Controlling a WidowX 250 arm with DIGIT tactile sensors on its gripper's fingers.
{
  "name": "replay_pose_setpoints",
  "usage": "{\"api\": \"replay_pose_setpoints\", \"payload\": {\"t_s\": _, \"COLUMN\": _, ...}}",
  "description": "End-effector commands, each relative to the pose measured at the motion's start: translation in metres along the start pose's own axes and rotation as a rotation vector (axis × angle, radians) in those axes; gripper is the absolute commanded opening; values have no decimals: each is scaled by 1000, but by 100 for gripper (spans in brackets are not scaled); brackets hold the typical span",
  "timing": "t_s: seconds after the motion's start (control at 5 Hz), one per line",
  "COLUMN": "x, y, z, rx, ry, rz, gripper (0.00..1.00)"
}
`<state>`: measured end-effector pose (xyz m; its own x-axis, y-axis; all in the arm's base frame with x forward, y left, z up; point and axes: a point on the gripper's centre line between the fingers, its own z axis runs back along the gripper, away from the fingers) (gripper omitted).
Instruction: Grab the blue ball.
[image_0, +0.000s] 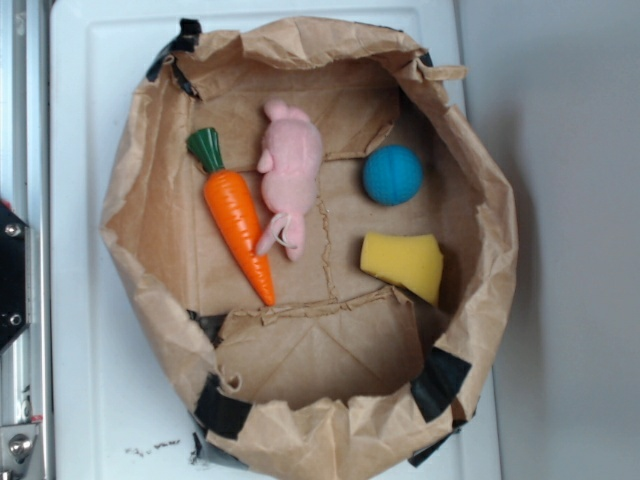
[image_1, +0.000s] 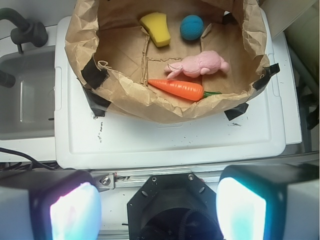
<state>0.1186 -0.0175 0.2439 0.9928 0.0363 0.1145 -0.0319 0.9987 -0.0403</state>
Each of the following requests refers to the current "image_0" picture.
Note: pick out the yellow sponge piece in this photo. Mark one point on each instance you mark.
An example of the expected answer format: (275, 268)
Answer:
(415, 263)

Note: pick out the blue rubber ball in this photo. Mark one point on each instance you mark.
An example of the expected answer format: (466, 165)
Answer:
(392, 175)

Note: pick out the brown paper bag bin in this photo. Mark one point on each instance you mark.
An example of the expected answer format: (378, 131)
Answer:
(369, 374)

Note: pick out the pink plush pig toy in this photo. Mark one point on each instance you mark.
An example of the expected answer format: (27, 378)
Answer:
(291, 157)

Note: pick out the orange plastic carrot toy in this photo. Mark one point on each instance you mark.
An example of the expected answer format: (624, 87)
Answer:
(231, 205)

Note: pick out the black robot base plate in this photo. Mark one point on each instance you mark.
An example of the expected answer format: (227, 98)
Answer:
(13, 273)

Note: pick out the aluminium frame rail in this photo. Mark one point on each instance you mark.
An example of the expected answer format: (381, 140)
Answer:
(27, 418)

